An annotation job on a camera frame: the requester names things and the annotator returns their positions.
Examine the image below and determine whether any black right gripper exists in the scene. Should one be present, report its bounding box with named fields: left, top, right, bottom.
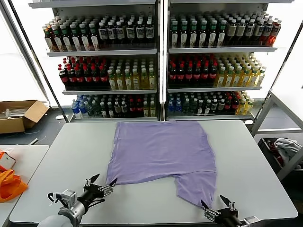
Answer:
left=200, top=194, right=244, bottom=227

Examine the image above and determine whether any white and orange box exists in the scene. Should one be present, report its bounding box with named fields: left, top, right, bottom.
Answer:
left=0, top=148, right=17, bottom=170

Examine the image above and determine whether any purple t-shirt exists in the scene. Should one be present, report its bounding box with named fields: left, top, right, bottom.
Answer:
left=106, top=120, right=218, bottom=209

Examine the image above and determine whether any small cola bottle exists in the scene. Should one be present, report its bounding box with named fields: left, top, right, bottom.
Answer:
left=128, top=99, right=137, bottom=118
left=231, top=96, right=239, bottom=114
left=224, top=96, right=232, bottom=114
left=136, top=99, right=144, bottom=118

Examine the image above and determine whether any brown cardboard box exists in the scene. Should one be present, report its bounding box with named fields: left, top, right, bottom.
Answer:
left=0, top=100, right=50, bottom=134

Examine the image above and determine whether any cola bottle red cap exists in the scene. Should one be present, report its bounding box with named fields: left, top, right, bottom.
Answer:
left=169, top=63, right=178, bottom=86
left=193, top=62, right=203, bottom=86
left=185, top=62, right=195, bottom=86
left=91, top=66, right=101, bottom=88
left=59, top=67, right=69, bottom=87
left=99, top=66, right=109, bottom=88
left=83, top=66, right=93, bottom=88
left=177, top=63, right=187, bottom=86
left=67, top=66, right=77, bottom=88
left=201, top=62, right=211, bottom=86
left=209, top=62, right=218, bottom=86
left=75, top=66, right=85, bottom=88

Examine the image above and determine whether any grey crumpled cloth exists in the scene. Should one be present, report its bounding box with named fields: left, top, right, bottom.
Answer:
left=274, top=138, right=303, bottom=162

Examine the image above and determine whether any black diagonal pole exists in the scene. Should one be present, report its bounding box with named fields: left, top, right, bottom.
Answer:
left=252, top=22, right=303, bottom=124
left=8, top=0, right=66, bottom=123

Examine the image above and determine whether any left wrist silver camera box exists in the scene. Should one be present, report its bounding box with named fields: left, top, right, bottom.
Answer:
left=61, top=189, right=78, bottom=210

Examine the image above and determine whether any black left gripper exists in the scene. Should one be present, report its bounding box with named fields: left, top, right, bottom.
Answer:
left=79, top=174, right=118, bottom=208

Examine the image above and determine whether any grey metal drinks shelf unit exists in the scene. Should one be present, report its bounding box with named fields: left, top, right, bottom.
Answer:
left=165, top=0, right=293, bottom=124
left=28, top=0, right=164, bottom=122

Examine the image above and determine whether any amber tea bottle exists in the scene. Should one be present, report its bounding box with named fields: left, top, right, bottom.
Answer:
left=43, top=25, right=54, bottom=52

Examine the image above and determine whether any dark bottle white square label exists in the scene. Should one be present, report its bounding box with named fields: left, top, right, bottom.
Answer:
left=135, top=20, right=145, bottom=47
left=246, top=18, right=257, bottom=45
left=116, top=20, right=125, bottom=47
left=144, top=20, right=155, bottom=47
left=262, top=20, right=274, bottom=46
left=98, top=21, right=108, bottom=48
left=255, top=19, right=266, bottom=45
left=107, top=21, right=117, bottom=47
left=125, top=20, right=136, bottom=47

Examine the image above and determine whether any left wrist camera cable loop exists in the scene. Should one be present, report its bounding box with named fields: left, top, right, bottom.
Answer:
left=47, top=192, right=62, bottom=207

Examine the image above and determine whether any black plastic crate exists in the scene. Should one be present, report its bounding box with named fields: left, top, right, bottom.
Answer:
left=257, top=137, right=296, bottom=175

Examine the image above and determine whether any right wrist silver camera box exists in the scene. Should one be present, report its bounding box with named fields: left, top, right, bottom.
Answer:
left=243, top=215, right=261, bottom=227

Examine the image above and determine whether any red drink bottle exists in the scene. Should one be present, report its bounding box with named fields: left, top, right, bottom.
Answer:
left=271, top=20, right=282, bottom=47

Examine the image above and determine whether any clear plastic packaging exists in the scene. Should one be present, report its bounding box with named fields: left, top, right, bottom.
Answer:
left=0, top=107, right=27, bottom=119

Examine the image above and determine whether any orange cloth bag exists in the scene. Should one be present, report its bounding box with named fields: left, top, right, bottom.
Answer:
left=0, top=165, right=29, bottom=203

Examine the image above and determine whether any red cloth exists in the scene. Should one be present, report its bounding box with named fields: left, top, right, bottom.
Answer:
left=267, top=140, right=285, bottom=166

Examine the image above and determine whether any grey metal rack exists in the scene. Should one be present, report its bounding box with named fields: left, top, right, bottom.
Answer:
left=250, top=88, right=303, bottom=182

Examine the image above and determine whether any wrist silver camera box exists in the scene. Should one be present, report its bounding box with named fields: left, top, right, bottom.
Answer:
left=243, top=215, right=261, bottom=227
left=61, top=189, right=78, bottom=210

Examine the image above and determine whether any dark tea bottle green label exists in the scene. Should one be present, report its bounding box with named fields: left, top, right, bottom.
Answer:
left=60, top=23, right=72, bottom=52
left=208, top=20, right=218, bottom=46
left=170, top=20, right=180, bottom=47
left=51, top=24, right=63, bottom=52
left=179, top=20, right=189, bottom=47
left=199, top=20, right=208, bottom=46
left=89, top=22, right=100, bottom=51
left=217, top=19, right=227, bottom=46
left=79, top=22, right=91, bottom=51
left=70, top=23, right=82, bottom=52
left=189, top=20, right=199, bottom=47

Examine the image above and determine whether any dark bottle beige label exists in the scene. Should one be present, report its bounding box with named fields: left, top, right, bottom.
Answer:
left=227, top=18, right=238, bottom=45
left=236, top=18, right=248, bottom=45

